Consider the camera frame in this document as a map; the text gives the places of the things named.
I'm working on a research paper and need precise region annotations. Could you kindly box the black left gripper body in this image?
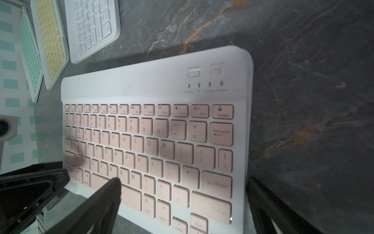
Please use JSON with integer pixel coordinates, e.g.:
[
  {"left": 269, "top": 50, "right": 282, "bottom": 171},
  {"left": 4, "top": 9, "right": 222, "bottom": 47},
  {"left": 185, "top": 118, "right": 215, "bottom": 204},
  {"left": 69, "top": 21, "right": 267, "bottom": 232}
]
[{"left": 0, "top": 115, "right": 18, "bottom": 142}]

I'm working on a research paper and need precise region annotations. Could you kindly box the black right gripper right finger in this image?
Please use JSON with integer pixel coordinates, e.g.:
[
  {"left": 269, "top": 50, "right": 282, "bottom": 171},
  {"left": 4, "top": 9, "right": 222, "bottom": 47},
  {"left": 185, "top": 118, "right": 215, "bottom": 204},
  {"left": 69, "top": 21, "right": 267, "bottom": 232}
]
[{"left": 246, "top": 177, "right": 321, "bottom": 234}]

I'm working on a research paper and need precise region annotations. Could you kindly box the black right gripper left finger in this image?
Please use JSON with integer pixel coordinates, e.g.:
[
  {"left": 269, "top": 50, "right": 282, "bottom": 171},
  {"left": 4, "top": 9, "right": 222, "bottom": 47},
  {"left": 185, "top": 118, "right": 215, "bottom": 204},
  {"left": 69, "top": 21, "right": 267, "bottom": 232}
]
[{"left": 47, "top": 178, "right": 121, "bottom": 234}]

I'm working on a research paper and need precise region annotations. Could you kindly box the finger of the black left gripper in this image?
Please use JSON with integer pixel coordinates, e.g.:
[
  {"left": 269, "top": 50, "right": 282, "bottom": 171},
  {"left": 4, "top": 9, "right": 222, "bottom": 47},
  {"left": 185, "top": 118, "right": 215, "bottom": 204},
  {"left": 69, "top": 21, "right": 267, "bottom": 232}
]
[{"left": 1, "top": 161, "right": 70, "bottom": 234}]

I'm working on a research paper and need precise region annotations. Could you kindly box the green key keyboard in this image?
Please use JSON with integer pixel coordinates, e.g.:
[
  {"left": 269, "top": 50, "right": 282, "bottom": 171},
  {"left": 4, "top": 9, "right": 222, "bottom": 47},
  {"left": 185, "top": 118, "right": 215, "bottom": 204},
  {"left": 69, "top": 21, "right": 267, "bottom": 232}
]
[{"left": 19, "top": 7, "right": 43, "bottom": 103}]

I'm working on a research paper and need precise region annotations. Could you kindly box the yellow key keyboard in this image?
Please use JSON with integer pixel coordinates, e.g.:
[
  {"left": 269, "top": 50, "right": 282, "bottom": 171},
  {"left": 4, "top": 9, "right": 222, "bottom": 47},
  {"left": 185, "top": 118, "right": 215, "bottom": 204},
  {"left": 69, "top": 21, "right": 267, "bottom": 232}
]
[{"left": 30, "top": 0, "right": 70, "bottom": 90}]

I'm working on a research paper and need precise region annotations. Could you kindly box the white key keyboard far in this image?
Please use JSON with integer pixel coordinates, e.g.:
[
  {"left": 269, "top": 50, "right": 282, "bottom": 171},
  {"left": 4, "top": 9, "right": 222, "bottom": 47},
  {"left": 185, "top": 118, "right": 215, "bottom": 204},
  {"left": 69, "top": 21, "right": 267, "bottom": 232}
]
[{"left": 65, "top": 0, "right": 121, "bottom": 64}]

